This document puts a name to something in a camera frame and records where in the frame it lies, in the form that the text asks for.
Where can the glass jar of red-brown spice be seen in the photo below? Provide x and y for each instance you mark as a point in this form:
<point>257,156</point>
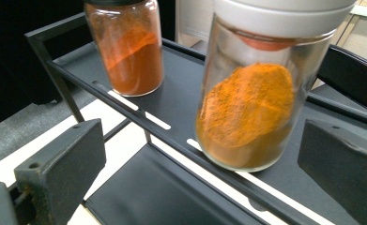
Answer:
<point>131,56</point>

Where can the dark curtain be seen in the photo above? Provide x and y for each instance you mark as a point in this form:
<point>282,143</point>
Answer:
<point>9,47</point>

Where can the black metal rack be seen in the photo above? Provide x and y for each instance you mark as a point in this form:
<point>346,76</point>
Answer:
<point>179,93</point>

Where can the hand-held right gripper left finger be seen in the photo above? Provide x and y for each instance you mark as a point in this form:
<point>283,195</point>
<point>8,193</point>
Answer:
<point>62,172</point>

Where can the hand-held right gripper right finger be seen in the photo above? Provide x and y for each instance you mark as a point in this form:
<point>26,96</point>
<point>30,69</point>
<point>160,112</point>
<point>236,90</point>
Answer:
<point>344,175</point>

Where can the white-lidded glass jar orange spice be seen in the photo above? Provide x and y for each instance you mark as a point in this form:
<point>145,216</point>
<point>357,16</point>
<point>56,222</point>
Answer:
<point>250,109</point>

